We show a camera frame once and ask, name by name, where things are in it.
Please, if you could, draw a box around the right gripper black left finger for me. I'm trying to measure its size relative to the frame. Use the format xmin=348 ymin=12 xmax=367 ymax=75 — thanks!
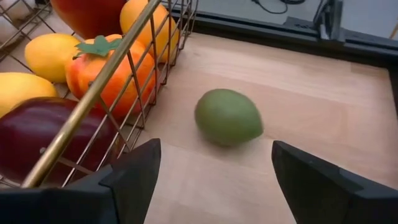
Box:
xmin=0 ymin=138 xmax=162 ymax=224

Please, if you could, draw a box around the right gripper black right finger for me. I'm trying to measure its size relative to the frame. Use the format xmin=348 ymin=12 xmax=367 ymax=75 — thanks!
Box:
xmin=271 ymin=140 xmax=398 ymax=224

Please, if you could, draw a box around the dark red apple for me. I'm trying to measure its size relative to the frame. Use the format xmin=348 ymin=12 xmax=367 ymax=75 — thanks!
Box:
xmin=0 ymin=96 xmax=121 ymax=185

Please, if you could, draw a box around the green lime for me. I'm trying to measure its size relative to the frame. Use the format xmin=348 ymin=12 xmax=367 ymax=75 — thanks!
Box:
xmin=193 ymin=88 xmax=265 ymax=147

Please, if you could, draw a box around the orange tomato with green leaf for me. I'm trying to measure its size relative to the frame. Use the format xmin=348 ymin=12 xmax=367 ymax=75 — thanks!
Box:
xmin=64 ymin=33 xmax=158 ymax=121

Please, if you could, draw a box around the yellow lemon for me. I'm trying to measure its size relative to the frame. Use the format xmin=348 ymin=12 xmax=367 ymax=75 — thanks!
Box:
xmin=0 ymin=72 xmax=59 ymax=118
xmin=24 ymin=32 xmax=82 ymax=83

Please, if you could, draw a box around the yellow orange mango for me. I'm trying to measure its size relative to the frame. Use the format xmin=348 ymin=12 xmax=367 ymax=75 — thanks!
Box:
xmin=119 ymin=0 xmax=180 ymax=64

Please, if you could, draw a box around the red yellow apple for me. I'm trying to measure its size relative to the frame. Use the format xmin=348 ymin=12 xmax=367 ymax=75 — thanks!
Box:
xmin=49 ymin=0 xmax=128 ymax=40

